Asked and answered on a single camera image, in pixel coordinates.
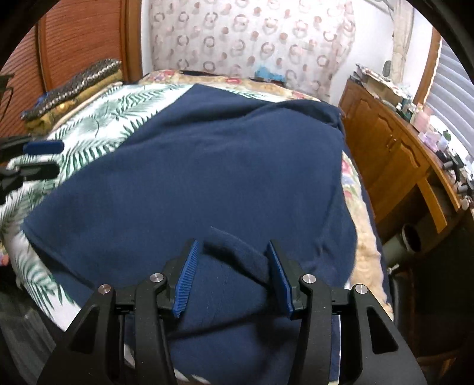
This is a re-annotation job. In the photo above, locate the cardboard box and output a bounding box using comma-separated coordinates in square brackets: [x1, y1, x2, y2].
[365, 72, 405, 106]

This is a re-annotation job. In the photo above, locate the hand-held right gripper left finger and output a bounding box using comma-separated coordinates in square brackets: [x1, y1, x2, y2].
[37, 239, 202, 385]

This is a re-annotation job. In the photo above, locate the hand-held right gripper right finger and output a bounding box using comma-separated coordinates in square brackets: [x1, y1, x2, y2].
[267, 239, 430, 385]

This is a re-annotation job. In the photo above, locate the navy blue printed t-shirt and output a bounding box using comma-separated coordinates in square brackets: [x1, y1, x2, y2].
[22, 83, 358, 385]

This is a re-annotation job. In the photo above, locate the white window blind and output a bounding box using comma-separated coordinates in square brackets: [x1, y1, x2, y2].
[430, 37, 474, 149]

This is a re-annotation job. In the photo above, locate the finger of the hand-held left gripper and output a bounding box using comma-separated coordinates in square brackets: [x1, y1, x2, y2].
[0, 135, 64, 156]
[0, 163, 60, 202]

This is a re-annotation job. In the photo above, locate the wooden cabinet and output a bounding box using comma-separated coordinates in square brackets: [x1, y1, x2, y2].
[339, 76, 468, 238]

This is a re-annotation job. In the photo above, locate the circle pattern sheer curtain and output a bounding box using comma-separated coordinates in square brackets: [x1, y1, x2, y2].
[148, 0, 356, 102]

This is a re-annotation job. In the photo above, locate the row of small dark items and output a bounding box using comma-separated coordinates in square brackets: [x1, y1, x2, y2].
[435, 142, 474, 211]

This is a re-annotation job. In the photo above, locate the dark circle patterned cloth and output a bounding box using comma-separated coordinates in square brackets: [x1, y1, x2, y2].
[22, 58, 123, 121]

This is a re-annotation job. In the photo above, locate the beige tied curtain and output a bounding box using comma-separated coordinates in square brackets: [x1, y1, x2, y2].
[390, 0, 416, 75]

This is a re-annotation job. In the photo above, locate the blue plastic bag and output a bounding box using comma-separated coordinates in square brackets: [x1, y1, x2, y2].
[255, 66, 287, 83]

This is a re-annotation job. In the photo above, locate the wooden louvred door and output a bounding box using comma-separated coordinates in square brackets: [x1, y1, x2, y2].
[0, 0, 143, 126]

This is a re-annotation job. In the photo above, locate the pink container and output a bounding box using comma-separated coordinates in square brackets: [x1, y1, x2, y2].
[413, 105, 433, 133]

